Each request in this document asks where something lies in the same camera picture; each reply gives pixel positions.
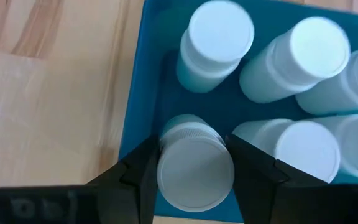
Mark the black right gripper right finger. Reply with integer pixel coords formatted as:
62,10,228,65
224,133,358,224

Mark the blue plastic basket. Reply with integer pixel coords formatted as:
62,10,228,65
118,0,358,223

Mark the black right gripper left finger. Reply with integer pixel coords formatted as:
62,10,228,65
0,134,161,224

